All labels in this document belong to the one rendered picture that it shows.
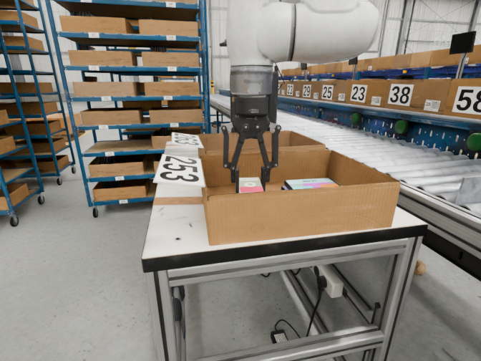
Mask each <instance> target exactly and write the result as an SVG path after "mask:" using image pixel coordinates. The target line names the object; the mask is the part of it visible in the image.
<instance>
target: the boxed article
mask: <svg viewBox="0 0 481 361"><path fill-rule="evenodd" d="M261 191H263V187H262V185H261V182H260V179H259V178H239V193H250V192H261Z"/></svg>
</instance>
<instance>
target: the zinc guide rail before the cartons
mask: <svg viewBox="0 0 481 361"><path fill-rule="evenodd" d="M278 97H283V98H289V99H295V100H305V101H311V102H321V103H327V104H333V105H343V106H349V107H359V108H365V109H371V110H381V111H387V112H397V113H403V114H409V115H419V116H425V117H435V118H441V119H447V120H457V121H463V122H473V123H479V124H481V120H478V119H472V118H465V117H454V116H447V115H436V114H429V113H423V112H411V111H405V110H393V109H387V108H380V107H369V106H363V105H351V104H345V103H338V102H327V101H320V100H309V99H302V98H296V97H284V96H278Z"/></svg>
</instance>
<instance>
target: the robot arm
mask: <svg viewBox="0 0 481 361"><path fill-rule="evenodd" d="M380 26H381V17H380V15H379V10H378V9H377V8H376V7H375V6H374V5H373V4H371V3H370V2H369V1H364V0H229V2H228V13H227V21H226V39H225V42H226V44H227V51H228V56H229V59H230V91H231V93H232V94H234V95H237V96H236V97H234V118H233V121H232V122H230V123H228V124H222V125H221V130H222V132H223V167H224V168H228V169H230V179H231V183H235V193H239V168H238V167H237V164H238V160H239V157H240V154H241V150H242V147H243V144H244V141H245V139H250V138H253V139H257V141H258V144H259V148H260V151H261V155H262V159H263V163H264V165H265V167H264V166H261V185H262V187H263V191H266V182H269V181H270V172H271V169H272V168H274V167H275V168H276V167H278V135H279V133H280V131H281V126H280V125H279V124H278V123H276V124H275V123H272V122H270V120H269V119H268V97H266V95H269V94H271V93H272V81H273V63H279V62H302V63H307V64H323V63H332V62H343V61H346V60H349V59H353V58H355V57H358V56H359V55H360V54H363V53H365V52H366V51H367V50H369V49H370V48H371V47H372V45H373V44H374V43H375V41H376V38H377V36H378V34H379V30H380ZM232 127H234V128H235V130H236V131H237V132H238V134H239V136H238V142H237V145H236V147H235V152H234V155H233V159H232V162H231V163H230V162H228V150H229V133H231V128H232ZM268 127H270V131H271V132H272V136H271V143H272V161H271V162H269V159H268V155H267V152H266V147H265V143H264V140H263V134H264V132H265V131H266V130H267V128H268Z"/></svg>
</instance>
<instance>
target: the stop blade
mask: <svg viewBox="0 0 481 361"><path fill-rule="evenodd" d="M476 202H481V175H479V176H471V177H463V178H462V182H461V185H460V189H459V192H458V194H457V199H456V201H455V205H457V206H458V205H460V204H465V203H476Z"/></svg>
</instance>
